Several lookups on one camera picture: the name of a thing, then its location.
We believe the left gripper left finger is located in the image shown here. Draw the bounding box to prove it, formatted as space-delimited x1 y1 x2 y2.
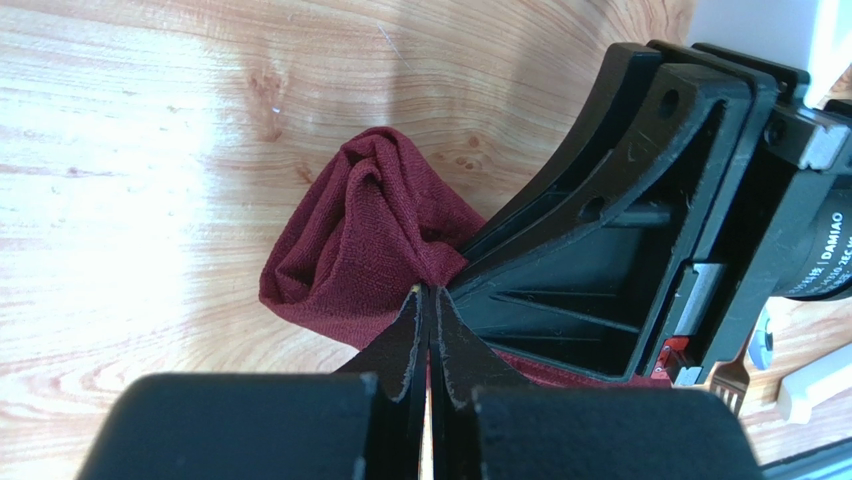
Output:
80 286 427 479

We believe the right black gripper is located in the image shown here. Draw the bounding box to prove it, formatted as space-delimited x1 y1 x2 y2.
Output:
450 41 851 386

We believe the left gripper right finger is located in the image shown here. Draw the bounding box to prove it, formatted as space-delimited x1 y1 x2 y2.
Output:
429 287 762 479

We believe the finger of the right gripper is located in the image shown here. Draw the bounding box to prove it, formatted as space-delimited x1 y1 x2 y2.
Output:
462 43 663 261

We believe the dark red cloth napkin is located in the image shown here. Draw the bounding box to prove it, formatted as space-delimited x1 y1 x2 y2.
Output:
258 126 674 391

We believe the metal clothes rack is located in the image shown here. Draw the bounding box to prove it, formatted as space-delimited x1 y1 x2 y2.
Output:
776 344 851 424

